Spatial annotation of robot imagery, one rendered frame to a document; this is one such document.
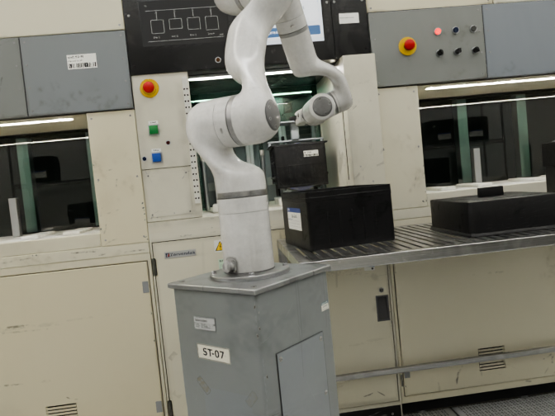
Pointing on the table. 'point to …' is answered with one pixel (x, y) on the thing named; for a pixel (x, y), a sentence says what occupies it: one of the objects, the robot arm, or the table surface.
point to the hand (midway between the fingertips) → (305, 119)
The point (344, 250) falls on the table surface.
